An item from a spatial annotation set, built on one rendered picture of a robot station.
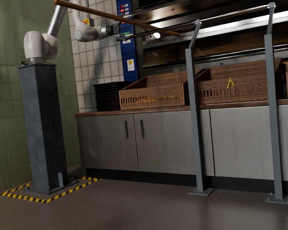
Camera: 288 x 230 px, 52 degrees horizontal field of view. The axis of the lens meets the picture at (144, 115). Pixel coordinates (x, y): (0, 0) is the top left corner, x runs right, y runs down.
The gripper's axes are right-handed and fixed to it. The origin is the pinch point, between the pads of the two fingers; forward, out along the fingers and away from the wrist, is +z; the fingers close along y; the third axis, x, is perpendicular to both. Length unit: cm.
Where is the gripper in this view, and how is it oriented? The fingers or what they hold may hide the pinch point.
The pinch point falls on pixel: (131, 25)
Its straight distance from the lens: 225.1
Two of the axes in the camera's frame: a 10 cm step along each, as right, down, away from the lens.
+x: -5.2, 1.1, -8.5
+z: 8.5, -0.4, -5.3
